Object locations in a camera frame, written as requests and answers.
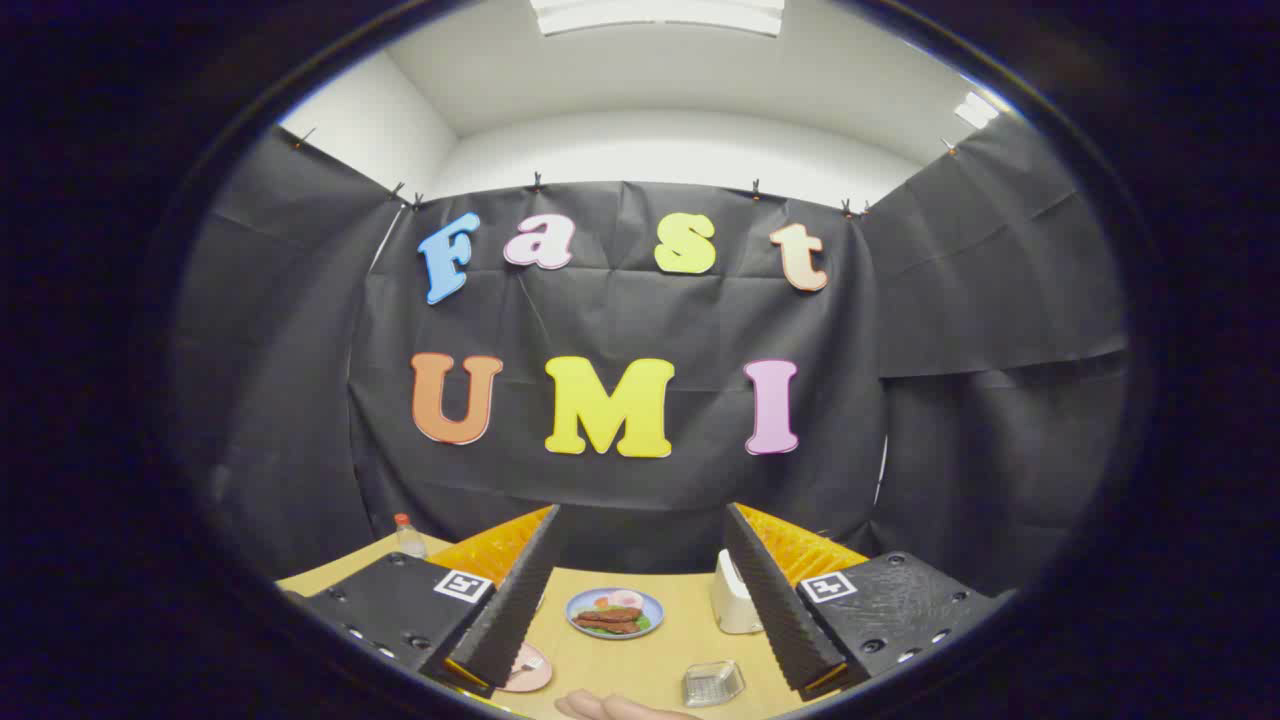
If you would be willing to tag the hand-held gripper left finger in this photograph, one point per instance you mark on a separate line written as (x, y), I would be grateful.
(505, 620)

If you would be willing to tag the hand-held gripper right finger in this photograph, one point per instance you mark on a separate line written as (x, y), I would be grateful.
(790, 625)

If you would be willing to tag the white toaster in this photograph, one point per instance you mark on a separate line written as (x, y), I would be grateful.
(730, 600)

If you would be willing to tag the pink plate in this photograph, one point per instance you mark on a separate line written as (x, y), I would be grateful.
(530, 680)

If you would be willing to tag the blue plate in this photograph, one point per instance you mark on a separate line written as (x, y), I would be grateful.
(583, 603)

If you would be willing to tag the brown grilled meat strip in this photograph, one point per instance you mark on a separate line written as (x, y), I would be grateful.
(608, 626)
(610, 614)

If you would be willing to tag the pink ham slice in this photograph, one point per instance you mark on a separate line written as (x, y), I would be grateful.
(626, 598)

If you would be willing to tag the clear water bottle red label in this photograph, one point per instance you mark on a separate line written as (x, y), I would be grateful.
(409, 540)

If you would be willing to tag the row of cloth clips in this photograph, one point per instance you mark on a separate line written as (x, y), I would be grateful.
(537, 182)

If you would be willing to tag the small ceiling light panel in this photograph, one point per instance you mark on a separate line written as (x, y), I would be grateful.
(975, 110)

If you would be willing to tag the large ceiling light panel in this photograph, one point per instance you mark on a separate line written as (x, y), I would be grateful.
(660, 15)

